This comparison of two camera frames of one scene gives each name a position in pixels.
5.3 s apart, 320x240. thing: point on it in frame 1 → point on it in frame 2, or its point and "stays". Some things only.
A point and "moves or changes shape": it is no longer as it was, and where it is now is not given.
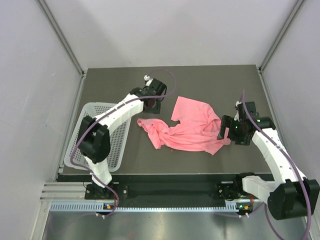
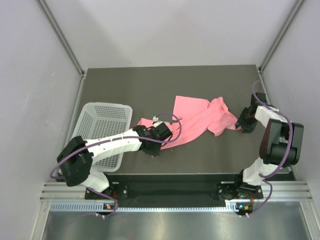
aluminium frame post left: x=61 y=36 stays
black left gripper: x=156 y=109 → x=154 y=152
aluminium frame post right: x=286 y=26 stays
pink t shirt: x=198 y=128 moves or changes shape
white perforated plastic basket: x=118 y=157 stays
